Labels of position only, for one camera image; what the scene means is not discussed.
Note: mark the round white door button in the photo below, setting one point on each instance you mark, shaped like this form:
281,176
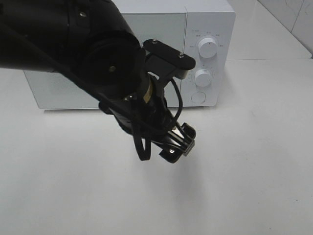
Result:
198,98

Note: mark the white microwave door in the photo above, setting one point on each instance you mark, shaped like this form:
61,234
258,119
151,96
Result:
52,91

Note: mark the white microwave oven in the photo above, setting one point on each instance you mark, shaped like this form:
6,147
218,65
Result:
201,29

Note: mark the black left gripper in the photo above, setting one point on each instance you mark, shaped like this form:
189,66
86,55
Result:
140,108

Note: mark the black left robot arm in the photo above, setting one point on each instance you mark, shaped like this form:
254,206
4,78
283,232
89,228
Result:
90,43

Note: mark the white microwave knob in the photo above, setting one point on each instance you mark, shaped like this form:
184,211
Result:
203,78
207,47

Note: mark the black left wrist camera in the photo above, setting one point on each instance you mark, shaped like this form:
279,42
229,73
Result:
164,60

